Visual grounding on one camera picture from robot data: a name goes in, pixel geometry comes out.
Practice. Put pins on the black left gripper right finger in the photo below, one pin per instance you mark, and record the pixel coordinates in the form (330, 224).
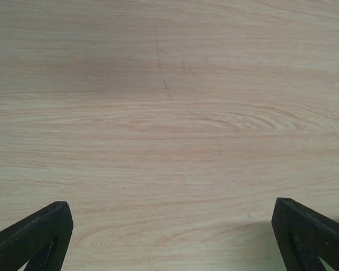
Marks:
(305, 237)

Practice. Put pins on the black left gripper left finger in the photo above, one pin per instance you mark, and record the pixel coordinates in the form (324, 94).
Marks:
(39, 241)

